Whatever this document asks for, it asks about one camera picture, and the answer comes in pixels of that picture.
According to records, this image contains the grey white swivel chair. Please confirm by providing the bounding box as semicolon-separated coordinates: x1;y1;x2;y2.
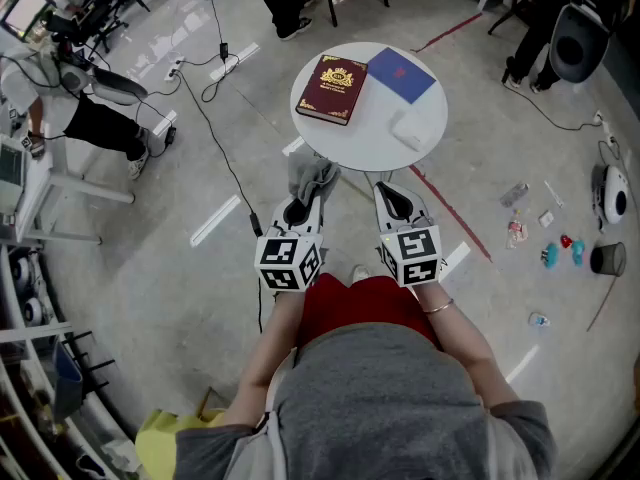
92;66;149;107

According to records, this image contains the yellow bag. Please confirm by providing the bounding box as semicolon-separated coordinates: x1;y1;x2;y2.
134;407;226;480

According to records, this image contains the maroon hardcover book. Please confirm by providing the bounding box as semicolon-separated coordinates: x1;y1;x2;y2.
295;53;370;127

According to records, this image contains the clear snack packet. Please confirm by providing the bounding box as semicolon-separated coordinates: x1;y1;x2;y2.
505;217;530;249

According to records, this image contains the red skirt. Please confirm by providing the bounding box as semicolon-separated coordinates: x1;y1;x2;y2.
297;273;444;352

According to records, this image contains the grey cleaning cloth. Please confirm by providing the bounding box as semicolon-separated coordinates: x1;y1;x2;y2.
287;150;342;207

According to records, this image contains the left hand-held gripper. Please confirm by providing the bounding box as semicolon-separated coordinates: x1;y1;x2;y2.
253;190;327;293

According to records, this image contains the black office chair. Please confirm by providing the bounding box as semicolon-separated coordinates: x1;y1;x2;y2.
64;0;129;54

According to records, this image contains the grey shoulder strap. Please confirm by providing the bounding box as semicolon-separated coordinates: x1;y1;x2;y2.
229;350;301;480

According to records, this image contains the white shelf rack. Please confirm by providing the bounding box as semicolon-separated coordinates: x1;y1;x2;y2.
0;242;146;480

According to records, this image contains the person's right forearm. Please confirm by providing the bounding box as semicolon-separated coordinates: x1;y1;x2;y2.
414;282;521;409

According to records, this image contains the clear plastic bottle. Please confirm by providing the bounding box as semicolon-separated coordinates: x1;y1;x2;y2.
499;181;530;208

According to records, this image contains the grey shell chair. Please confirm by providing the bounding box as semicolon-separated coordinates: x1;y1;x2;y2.
549;2;614;84

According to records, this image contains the grey t-shirt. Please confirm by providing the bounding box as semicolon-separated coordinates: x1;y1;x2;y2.
172;323;559;480

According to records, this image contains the person's left forearm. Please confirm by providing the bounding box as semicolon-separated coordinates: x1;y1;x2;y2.
219;287;306;427

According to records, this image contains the thin brown stick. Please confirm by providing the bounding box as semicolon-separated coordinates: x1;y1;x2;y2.
585;275;621;333

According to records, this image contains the blue booklet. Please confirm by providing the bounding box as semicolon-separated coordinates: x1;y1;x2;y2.
366;46;438;106

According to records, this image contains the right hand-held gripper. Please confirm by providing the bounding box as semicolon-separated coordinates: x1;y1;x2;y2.
373;181;444;288

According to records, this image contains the black mesh waste basket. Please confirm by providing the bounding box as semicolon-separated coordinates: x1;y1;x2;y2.
589;241;627;277

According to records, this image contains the white flat stick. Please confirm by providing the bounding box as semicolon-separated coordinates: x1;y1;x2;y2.
543;180;565;208

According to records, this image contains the white rounded device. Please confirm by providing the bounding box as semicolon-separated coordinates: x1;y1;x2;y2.
592;164;630;225

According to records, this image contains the long black cable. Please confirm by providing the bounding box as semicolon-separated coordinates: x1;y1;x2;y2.
174;67;265;334

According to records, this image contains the white desk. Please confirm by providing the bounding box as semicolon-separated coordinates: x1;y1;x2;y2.
0;132;136;247

